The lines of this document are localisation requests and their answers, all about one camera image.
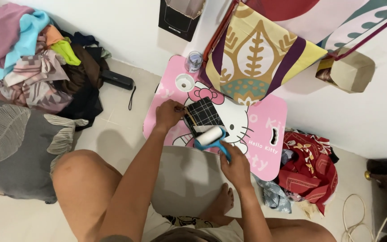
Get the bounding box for person's right hand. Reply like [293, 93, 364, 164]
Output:
[219, 140, 253, 193]

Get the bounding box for person's left hand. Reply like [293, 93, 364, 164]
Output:
[155, 99, 187, 130]

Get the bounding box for blue lint roller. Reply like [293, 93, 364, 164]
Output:
[193, 126, 232, 162]

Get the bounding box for white round cup holder insert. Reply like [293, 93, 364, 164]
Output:
[175, 73, 196, 93]

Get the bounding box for pink cartoon cat folding table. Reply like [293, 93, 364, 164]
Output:
[142, 55, 288, 182]

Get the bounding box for clear plastic jar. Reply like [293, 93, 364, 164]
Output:
[186, 51, 204, 73]

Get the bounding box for heap of red patterned clothes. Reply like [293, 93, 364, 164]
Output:
[254, 128, 340, 219]

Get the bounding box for black cardboard box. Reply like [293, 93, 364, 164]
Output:
[158, 0, 207, 42]

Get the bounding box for yellow patterned hanging cloth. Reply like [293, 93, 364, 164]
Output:
[206, 2, 328, 106]

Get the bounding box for person's legs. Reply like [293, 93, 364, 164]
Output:
[51, 149, 337, 242]

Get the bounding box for heap of mixed clothes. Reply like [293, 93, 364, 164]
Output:
[0, 3, 112, 132]

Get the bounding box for beige cardboard box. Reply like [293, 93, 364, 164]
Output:
[315, 48, 376, 94]

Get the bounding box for grey leaf print pillow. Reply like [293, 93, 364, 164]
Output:
[0, 96, 89, 204]

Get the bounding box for pink and green patterned cloth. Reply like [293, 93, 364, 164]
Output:
[244, 0, 387, 52]

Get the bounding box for black portable speaker with strap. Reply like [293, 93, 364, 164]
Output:
[100, 69, 137, 111]

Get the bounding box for white cable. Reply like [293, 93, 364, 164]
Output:
[341, 194, 387, 242]

